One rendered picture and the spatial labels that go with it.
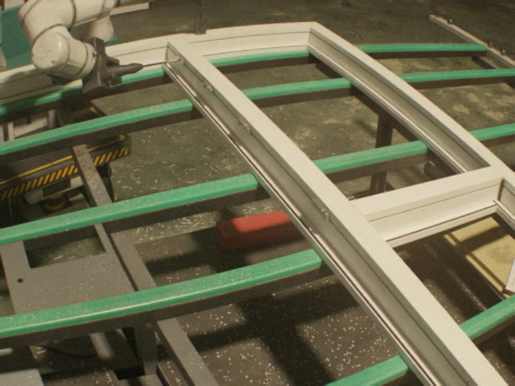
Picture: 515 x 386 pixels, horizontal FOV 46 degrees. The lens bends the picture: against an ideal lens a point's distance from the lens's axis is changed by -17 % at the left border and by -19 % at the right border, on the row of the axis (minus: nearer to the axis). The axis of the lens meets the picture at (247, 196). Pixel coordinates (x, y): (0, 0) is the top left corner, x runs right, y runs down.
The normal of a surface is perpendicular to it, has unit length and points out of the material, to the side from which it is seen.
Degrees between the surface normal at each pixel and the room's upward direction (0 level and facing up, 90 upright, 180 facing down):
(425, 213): 90
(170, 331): 0
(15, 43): 90
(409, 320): 90
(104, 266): 0
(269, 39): 90
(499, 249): 0
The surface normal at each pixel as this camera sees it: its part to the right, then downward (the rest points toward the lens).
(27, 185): 0.59, 0.46
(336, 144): 0.04, -0.84
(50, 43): -0.14, -0.05
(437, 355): -0.91, 0.18
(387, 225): 0.40, 0.51
